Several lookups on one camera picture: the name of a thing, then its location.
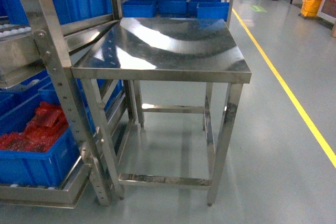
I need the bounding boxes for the red bubble wrap bags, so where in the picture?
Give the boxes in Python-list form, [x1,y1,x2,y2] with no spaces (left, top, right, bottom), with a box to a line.
[1,101,68,153]

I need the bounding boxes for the stainless steel shelf rack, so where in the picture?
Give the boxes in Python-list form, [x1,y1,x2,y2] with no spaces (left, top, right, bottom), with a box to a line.
[1,0,124,208]

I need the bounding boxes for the blue bin with red wrap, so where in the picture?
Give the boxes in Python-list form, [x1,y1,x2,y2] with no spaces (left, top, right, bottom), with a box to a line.
[0,92,97,187]

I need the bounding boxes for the yellow mop bucket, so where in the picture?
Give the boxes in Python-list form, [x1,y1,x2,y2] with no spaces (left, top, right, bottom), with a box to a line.
[301,0,322,17]

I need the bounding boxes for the stainless steel table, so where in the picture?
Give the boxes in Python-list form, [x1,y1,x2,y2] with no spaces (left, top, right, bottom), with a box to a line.
[72,17,251,206]

